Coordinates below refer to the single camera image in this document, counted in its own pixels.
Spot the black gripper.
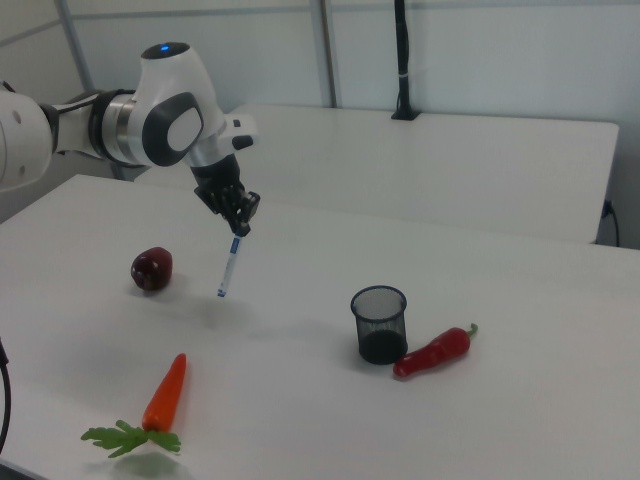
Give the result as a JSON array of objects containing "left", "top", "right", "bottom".
[{"left": 191, "top": 155, "right": 262, "bottom": 237}]

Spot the white marker pen blue cap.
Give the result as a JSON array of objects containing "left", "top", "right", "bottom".
[{"left": 216, "top": 230, "right": 245, "bottom": 299}]

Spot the black mesh pen cup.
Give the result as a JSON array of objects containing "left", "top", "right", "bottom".
[{"left": 349, "top": 285, "right": 409, "bottom": 365}]

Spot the dark red apple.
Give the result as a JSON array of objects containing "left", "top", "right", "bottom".
[{"left": 131, "top": 246, "right": 174, "bottom": 292}]

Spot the orange carrot with green leaves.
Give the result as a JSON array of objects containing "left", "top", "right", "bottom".
[{"left": 81, "top": 353, "right": 188, "bottom": 459}]

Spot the red chili pepper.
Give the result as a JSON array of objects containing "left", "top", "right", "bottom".
[{"left": 392, "top": 322, "right": 479, "bottom": 380}]

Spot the black post with cable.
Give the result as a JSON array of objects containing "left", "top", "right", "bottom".
[{"left": 390, "top": 0, "right": 421, "bottom": 121}]

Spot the black cable loop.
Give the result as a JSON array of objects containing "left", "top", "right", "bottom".
[{"left": 0, "top": 337, "right": 13, "bottom": 454}]

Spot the thin black hanging cable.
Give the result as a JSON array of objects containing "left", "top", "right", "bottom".
[{"left": 601, "top": 198, "right": 622, "bottom": 247}]

